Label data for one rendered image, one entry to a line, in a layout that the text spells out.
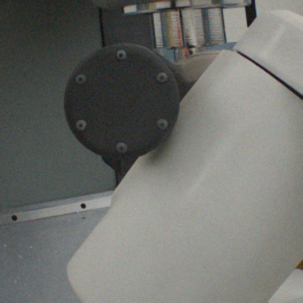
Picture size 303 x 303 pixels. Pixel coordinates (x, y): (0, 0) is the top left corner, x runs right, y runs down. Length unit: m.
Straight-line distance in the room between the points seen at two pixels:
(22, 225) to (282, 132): 0.62
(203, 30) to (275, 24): 0.22
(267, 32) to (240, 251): 0.07
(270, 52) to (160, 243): 0.07
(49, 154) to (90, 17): 0.16
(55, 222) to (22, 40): 0.21
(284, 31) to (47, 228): 0.62
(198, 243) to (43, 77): 0.62
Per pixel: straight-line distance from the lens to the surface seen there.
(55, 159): 0.85
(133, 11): 0.46
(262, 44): 0.24
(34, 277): 0.82
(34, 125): 0.83
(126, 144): 0.22
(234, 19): 5.47
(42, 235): 0.83
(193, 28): 0.46
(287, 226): 0.24
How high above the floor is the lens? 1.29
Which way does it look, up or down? 8 degrees down
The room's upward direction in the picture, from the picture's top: 6 degrees counter-clockwise
